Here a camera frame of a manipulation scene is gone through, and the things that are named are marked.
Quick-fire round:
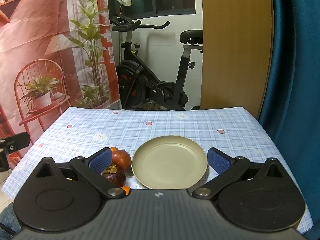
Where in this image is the blue curtain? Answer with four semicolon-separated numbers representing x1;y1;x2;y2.
257;0;320;240

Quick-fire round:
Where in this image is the black exercise bike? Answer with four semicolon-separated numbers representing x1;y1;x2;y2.
110;14;204;111

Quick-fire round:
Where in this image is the red apple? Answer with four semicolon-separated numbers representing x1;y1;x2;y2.
111;149;132;171

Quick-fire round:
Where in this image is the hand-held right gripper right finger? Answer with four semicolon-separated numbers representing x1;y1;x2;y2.
192;147;287;201

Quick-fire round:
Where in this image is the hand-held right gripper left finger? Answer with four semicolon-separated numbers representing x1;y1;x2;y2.
35;147;126;201

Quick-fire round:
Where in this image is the dark purple mangosteen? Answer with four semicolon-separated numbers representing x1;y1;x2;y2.
101;164;127;187

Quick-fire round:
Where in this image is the blue plaid tablecloth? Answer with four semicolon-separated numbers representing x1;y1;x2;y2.
1;106;314;232

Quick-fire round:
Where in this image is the wooden board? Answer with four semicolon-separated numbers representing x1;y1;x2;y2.
200;0;274;119

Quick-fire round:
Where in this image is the printed backdrop cloth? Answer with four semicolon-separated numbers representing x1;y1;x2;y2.
0;0;123;160

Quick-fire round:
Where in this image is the blue rug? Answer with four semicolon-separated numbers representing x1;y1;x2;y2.
0;200;23;236

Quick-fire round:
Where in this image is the beige round plate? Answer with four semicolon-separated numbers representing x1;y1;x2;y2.
132;136;208;190

